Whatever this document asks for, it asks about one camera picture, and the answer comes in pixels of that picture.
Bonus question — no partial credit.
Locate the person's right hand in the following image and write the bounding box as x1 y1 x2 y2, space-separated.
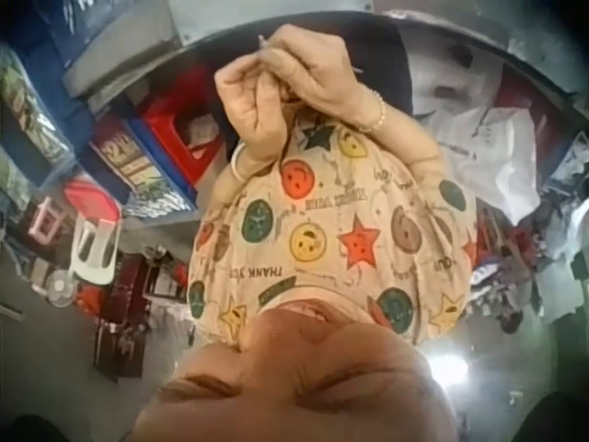
256 23 384 133

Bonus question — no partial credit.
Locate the person's left hand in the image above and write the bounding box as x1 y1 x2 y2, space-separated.
214 58 284 156

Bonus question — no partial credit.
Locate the thin metal needle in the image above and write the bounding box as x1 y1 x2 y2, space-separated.
257 32 364 75

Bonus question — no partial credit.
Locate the white bangle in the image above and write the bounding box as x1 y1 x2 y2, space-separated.
228 140 252 181

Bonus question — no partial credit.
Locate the red plastic stool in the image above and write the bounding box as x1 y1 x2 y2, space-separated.
140 64 231 186

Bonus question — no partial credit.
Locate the grey board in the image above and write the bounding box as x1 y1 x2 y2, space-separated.
62 25 197 99

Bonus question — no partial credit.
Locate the red stool seat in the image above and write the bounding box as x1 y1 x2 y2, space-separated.
64 179 121 223

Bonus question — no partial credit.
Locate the blue shelf with goods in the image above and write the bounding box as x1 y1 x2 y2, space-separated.
0 0 200 225

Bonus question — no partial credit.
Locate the heap of white plastic bags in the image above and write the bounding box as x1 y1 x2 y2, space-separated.
404 27 545 227

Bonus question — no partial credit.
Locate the white plastic chair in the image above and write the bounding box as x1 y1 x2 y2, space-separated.
68 215 123 283

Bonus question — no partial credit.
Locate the dark red cabinet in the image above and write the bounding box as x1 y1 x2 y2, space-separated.
91 251 194 383

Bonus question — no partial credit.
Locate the small white fan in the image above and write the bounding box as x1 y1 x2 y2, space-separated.
43 269 75 308

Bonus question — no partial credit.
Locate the heap of assorted goods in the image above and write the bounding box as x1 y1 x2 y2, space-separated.
468 137 589 335

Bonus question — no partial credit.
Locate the pearl bracelet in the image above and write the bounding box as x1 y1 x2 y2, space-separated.
354 87 387 134

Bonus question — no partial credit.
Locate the pink plastic frame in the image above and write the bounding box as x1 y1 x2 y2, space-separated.
27 197 70 246

